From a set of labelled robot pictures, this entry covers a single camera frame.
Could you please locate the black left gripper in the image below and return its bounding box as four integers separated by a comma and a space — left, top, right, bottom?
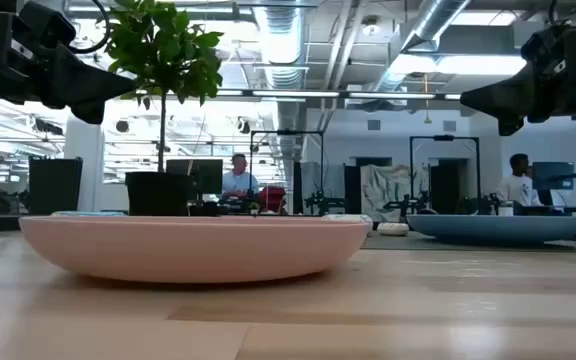
0, 0, 137, 125

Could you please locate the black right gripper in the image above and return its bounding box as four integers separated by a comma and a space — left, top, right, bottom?
460, 7, 576, 137

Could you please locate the small cream drizzled donut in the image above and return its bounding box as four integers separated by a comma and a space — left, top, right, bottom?
376, 222, 411, 237

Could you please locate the person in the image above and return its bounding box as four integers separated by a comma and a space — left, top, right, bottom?
221, 153, 261, 199
495, 152, 544, 207

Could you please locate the green leafy indoor tree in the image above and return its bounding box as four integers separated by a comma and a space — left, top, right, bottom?
95, 0, 225, 174

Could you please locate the black bin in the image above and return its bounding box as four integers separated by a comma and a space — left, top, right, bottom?
28, 155, 84, 216

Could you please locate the blue plate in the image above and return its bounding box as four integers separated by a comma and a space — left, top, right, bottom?
406, 213, 576, 246

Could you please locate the black plant pot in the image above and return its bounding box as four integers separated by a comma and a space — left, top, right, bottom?
124, 171, 194, 217

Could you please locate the grey crumpled cloth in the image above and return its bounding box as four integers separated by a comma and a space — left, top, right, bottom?
360, 164, 430, 222

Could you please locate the black computer monitor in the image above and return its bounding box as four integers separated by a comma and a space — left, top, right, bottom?
165, 158, 224, 196

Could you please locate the dark grey woven mat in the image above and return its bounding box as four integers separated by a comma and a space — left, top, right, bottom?
360, 231, 576, 254

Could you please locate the pink plate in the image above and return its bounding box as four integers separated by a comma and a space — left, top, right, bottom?
18, 214, 372, 285

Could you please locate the red bag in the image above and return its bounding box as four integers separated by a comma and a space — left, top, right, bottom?
258, 185, 288, 215

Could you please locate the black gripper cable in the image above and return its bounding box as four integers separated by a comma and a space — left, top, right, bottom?
67, 0, 113, 55

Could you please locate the black metal rig frame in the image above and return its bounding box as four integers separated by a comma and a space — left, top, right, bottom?
249, 129, 325, 216
409, 134, 482, 216

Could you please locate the silver ribbed ventilation duct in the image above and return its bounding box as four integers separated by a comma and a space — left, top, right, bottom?
367, 0, 472, 96
252, 0, 310, 151

